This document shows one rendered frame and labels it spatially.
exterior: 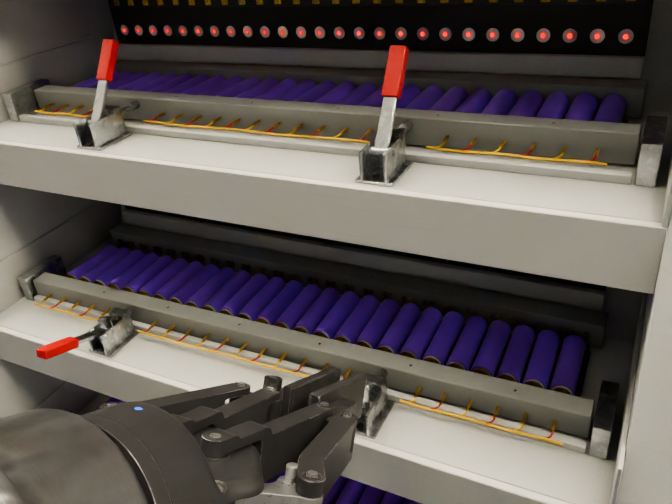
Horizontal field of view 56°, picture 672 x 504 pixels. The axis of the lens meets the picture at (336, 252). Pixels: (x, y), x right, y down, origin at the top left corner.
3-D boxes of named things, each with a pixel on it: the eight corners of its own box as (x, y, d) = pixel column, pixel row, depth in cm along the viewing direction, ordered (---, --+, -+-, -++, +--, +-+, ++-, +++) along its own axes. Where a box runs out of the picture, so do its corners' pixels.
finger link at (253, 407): (167, 512, 29) (142, 502, 29) (277, 439, 39) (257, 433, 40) (178, 428, 28) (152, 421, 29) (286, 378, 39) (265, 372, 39)
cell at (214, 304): (254, 285, 67) (218, 322, 62) (239, 282, 67) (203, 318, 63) (251, 271, 66) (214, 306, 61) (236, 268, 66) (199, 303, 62)
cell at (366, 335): (400, 316, 60) (373, 359, 55) (382, 312, 61) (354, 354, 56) (399, 300, 59) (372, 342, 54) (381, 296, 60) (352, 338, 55)
